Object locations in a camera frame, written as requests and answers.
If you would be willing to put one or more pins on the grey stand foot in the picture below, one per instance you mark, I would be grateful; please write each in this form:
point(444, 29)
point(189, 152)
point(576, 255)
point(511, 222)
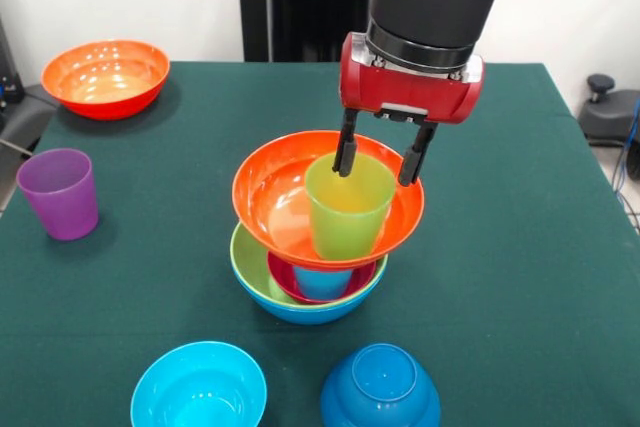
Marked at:
point(20, 117)
point(615, 112)

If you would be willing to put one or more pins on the large orange bowl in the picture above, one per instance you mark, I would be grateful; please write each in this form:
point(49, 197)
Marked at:
point(270, 197)
point(105, 82)

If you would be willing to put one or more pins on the large green bowl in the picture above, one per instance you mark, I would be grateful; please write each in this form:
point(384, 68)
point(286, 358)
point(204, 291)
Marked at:
point(250, 262)

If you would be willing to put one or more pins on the small pink bowl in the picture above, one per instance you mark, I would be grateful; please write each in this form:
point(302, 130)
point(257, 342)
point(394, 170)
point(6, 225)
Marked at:
point(282, 277)

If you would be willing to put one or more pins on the dark green table cloth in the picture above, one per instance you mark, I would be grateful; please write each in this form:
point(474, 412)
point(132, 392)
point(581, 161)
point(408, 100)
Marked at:
point(500, 272)

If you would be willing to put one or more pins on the black equipment box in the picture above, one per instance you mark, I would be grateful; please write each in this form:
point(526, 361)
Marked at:
point(7, 72)

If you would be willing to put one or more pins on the large blue bowl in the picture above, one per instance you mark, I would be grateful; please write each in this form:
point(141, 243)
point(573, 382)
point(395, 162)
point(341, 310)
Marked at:
point(310, 314)

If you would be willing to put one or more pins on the light blue cup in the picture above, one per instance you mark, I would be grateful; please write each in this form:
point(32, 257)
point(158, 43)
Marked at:
point(322, 284)

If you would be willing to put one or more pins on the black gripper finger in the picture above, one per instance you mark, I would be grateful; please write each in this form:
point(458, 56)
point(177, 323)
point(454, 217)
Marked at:
point(414, 157)
point(345, 147)

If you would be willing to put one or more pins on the green cup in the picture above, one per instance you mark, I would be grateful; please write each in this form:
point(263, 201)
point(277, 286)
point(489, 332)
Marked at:
point(350, 217)

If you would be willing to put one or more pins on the small light blue bowl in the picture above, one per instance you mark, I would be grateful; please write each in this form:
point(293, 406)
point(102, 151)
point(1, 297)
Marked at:
point(200, 392)

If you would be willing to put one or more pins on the purple cup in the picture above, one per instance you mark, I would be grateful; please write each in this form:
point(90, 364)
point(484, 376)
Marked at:
point(60, 197)

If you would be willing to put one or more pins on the small dark blue bowl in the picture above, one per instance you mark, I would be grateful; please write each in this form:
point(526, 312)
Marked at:
point(380, 392)

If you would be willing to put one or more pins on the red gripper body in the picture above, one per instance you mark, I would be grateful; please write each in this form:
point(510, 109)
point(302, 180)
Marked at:
point(400, 92)

